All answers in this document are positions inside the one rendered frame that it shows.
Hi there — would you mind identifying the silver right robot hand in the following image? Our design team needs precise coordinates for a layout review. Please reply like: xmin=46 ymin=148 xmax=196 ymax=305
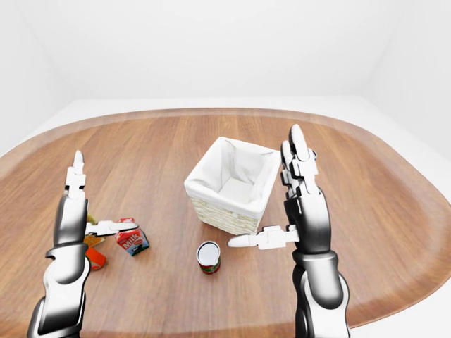
xmin=227 ymin=123 xmax=333 ymax=257

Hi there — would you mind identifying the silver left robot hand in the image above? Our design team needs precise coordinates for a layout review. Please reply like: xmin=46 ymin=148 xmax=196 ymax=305
xmin=51 ymin=150 xmax=139 ymax=251

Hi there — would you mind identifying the red milk carton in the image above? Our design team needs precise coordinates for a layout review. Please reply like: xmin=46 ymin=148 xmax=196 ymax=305
xmin=115 ymin=216 xmax=150 ymax=257

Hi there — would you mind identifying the wicker basket with white liner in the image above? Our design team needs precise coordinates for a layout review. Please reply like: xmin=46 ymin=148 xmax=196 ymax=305
xmin=183 ymin=136 xmax=282 ymax=236

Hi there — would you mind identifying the red tin can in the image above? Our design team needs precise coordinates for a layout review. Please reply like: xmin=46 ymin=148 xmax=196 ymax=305
xmin=196 ymin=241 xmax=222 ymax=275

